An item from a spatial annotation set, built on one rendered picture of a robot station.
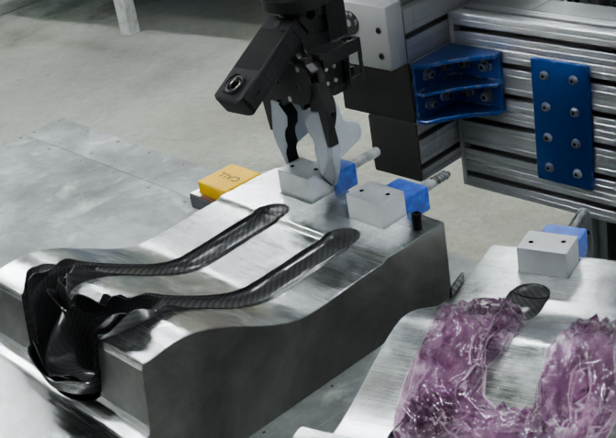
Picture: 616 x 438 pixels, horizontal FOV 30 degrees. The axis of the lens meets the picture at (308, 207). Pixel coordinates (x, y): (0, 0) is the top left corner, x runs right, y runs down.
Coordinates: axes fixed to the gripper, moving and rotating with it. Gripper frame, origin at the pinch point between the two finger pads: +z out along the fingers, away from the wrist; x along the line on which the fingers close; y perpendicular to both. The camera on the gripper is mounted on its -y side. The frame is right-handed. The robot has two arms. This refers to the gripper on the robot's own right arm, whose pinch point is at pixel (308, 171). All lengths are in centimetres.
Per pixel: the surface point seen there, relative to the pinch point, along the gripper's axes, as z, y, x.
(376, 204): -0.4, -2.4, -12.8
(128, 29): 89, 180, 322
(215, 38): 92, 194, 282
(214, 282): 2.6, -18.9, -5.7
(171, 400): 2.7, -33.4, -17.8
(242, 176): 7.5, 4.9, 19.2
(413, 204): 1.9, 2.7, -13.0
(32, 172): 11, -6, 56
